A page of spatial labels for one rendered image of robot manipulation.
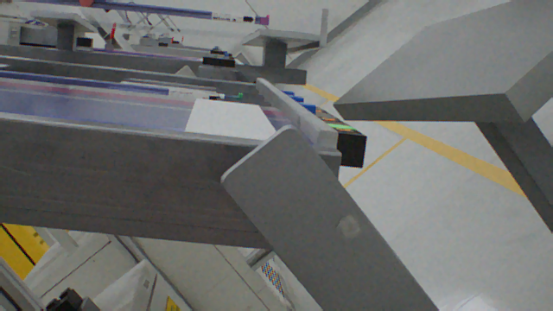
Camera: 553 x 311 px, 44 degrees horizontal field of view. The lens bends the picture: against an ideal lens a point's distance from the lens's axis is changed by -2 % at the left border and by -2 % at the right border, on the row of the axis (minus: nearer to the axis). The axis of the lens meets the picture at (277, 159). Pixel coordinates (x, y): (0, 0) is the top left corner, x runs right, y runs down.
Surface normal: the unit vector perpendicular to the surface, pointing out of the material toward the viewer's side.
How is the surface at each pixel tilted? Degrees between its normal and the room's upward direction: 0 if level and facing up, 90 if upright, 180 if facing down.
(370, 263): 90
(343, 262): 90
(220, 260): 90
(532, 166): 90
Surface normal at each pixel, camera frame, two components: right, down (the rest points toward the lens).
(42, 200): 0.09, 0.16
